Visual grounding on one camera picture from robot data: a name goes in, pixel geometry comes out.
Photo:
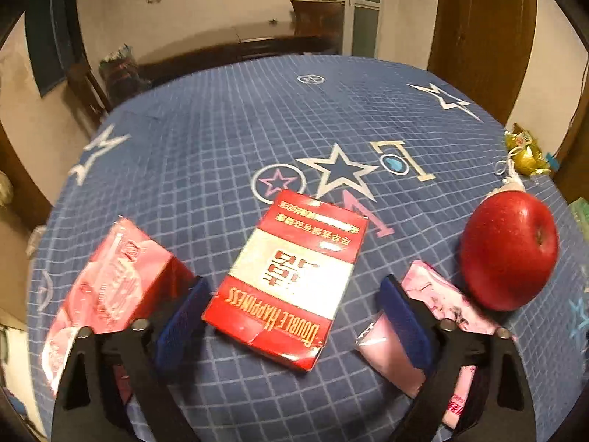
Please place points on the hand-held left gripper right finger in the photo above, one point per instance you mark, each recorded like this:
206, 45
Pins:
407, 327

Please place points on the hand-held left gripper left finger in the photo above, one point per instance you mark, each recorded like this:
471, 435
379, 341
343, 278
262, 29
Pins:
182, 322

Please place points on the red and white cigarette box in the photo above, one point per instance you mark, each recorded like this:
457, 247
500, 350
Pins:
285, 281

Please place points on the green-lined trash bin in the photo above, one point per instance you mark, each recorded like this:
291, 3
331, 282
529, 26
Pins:
580, 212

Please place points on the pink printed packet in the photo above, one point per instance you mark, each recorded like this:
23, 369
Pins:
430, 287

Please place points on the pink carton box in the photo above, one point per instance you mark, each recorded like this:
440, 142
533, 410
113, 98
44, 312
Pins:
110, 285

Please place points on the red apple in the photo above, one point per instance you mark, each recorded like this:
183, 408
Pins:
508, 248

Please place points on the blue star-print tablecloth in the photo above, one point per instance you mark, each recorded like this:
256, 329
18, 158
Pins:
207, 147

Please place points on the gold foil wrapper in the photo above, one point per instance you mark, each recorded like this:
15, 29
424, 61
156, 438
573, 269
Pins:
524, 152

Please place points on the wooden door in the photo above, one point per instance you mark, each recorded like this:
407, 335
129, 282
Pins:
577, 147
478, 32

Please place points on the dark wooden chair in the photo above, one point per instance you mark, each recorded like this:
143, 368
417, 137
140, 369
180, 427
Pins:
87, 87
317, 16

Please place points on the black bag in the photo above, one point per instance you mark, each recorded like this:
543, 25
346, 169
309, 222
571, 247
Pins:
119, 73

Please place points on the dark wooden dining table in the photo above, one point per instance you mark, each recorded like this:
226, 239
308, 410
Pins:
239, 48

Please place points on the dark window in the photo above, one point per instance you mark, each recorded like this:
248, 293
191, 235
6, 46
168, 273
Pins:
50, 41

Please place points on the frosted glass door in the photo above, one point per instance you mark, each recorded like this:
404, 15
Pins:
352, 4

